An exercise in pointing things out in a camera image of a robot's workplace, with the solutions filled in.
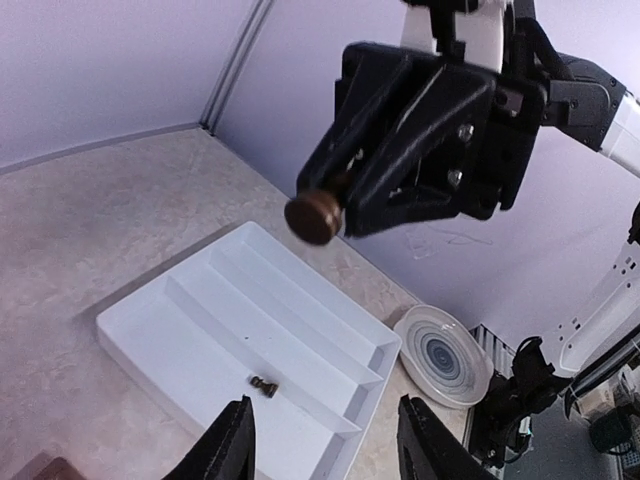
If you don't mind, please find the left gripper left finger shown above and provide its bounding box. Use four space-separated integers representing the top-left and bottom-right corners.
169 396 256 480

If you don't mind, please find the wooden chess board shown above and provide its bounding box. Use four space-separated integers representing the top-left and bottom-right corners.
11 453 86 480

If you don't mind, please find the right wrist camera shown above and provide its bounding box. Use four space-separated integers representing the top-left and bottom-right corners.
400 1 514 72

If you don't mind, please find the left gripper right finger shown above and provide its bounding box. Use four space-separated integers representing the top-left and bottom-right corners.
397 395 494 480

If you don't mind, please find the white plastic tray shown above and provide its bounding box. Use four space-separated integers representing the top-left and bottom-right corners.
96 222 401 479

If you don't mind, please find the right aluminium corner post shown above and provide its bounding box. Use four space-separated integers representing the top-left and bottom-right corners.
199 0 275 136

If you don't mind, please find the grey spiral coaster plate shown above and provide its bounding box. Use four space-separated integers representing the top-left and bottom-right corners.
394 305 494 410

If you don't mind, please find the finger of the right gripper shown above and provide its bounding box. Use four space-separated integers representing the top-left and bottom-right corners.
296 42 435 200
339 55 498 238

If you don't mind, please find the pile of dark chess pieces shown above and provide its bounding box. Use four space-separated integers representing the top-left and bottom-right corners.
249 376 279 398

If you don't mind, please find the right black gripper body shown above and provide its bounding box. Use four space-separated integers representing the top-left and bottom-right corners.
464 17 575 220

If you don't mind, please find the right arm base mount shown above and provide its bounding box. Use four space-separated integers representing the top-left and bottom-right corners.
469 336 571 468

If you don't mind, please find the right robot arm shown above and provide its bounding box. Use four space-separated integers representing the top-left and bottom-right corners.
285 1 639 245

